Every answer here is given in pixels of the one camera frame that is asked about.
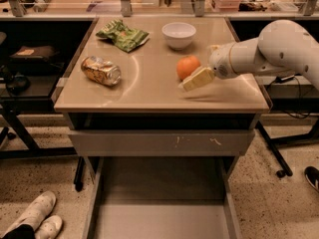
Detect orange fruit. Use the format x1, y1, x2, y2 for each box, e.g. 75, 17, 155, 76
176, 55, 201, 80

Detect grey drawer cabinet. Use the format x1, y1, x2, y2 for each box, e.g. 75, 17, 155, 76
53, 16, 273, 239

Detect green chip bag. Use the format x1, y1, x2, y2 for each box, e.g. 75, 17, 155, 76
96, 19, 149, 53

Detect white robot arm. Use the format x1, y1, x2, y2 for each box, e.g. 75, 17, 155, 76
178, 20, 319, 92

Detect black headphones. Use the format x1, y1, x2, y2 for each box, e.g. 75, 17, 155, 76
2, 73, 30, 95

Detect open middle drawer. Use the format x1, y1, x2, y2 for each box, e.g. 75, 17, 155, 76
81, 157, 243, 239

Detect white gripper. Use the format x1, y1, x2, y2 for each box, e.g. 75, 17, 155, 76
178, 43, 237, 92

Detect black power adapter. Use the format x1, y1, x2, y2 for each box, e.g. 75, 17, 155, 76
274, 75, 295, 84

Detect white right shoe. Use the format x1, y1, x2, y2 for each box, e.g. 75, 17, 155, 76
35, 215, 63, 239

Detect black desk leg frame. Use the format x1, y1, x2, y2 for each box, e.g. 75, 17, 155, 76
256, 119, 319, 178

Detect black shoe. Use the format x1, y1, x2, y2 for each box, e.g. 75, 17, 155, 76
304, 166, 319, 192

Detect crushed gold soda can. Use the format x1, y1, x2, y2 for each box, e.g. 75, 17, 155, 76
81, 56, 122, 87

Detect white ceramic bowl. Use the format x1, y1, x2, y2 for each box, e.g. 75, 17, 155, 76
161, 22, 196, 50

